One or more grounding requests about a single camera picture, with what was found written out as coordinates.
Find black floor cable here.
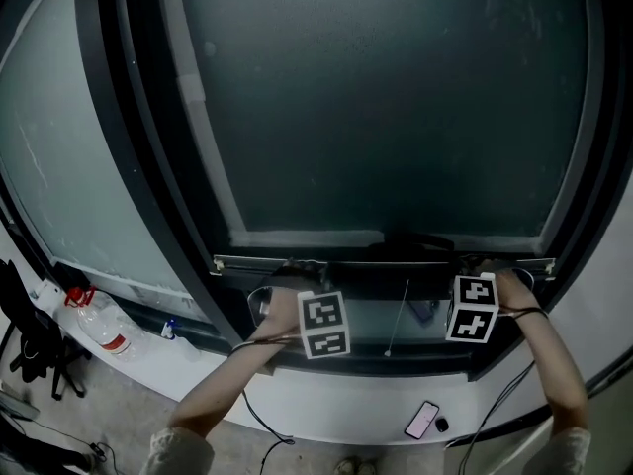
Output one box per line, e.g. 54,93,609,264
0,411,118,469

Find person's shoes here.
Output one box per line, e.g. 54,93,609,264
334,455,378,475

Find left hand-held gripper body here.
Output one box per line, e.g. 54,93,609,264
246,258,352,361

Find person's right forearm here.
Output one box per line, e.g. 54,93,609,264
494,269,592,435

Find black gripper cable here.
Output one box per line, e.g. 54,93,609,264
229,332,304,475
444,304,547,475

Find white pull cord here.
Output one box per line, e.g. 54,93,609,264
385,278,411,357

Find white left sleeve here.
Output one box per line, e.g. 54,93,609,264
139,426,217,475

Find dark-framed window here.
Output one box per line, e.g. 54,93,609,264
73,0,633,383

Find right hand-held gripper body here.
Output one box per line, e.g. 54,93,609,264
444,257,536,346

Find white right sleeve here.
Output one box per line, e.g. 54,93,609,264
539,427,593,475

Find black office chair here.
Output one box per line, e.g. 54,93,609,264
0,258,94,402

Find dark mesh window screen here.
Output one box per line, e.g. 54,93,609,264
156,0,608,277

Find white spray bottle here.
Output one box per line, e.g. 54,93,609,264
160,318,203,364

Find smartphone with lit display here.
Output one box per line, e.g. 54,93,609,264
404,400,441,440

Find white sleeve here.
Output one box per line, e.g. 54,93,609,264
139,426,217,475
539,427,593,475

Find clear bottle with red cap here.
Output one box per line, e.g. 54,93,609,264
63,286,145,364

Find frosted side window pane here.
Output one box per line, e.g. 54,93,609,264
0,0,212,324

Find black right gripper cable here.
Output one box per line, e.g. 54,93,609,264
444,304,547,475

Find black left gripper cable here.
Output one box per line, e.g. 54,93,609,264
229,332,304,475

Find person's left forearm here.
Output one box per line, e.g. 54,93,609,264
167,287,304,439

